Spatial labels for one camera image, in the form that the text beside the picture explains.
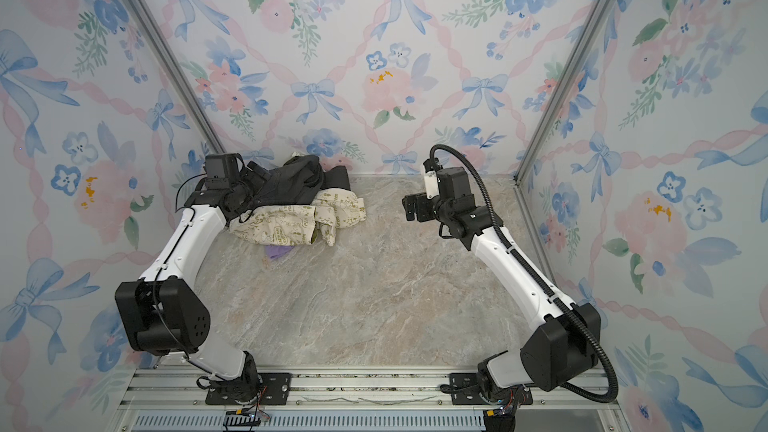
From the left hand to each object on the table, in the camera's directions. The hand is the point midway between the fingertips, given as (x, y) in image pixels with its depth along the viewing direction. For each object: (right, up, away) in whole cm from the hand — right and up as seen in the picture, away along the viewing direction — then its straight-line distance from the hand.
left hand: (261, 174), depth 85 cm
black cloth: (+5, 0, +17) cm, 18 cm away
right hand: (+45, -6, -5) cm, 45 cm away
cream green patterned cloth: (+10, -15, +7) cm, 19 cm away
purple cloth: (-1, -24, +12) cm, 27 cm away
